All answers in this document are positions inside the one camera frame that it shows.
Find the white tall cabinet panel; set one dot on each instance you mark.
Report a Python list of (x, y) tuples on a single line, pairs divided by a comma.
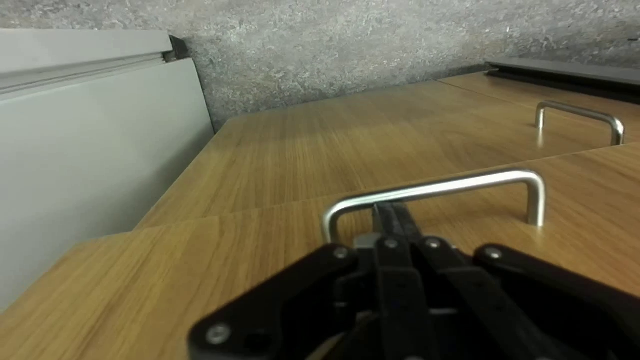
[(86, 152)]

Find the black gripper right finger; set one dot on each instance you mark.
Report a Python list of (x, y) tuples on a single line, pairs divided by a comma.
[(521, 301)]

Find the drawer with wooden front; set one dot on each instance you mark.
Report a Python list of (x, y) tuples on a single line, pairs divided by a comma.
[(132, 293)]

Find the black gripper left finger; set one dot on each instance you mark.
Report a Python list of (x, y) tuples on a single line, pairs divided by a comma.
[(280, 301)]

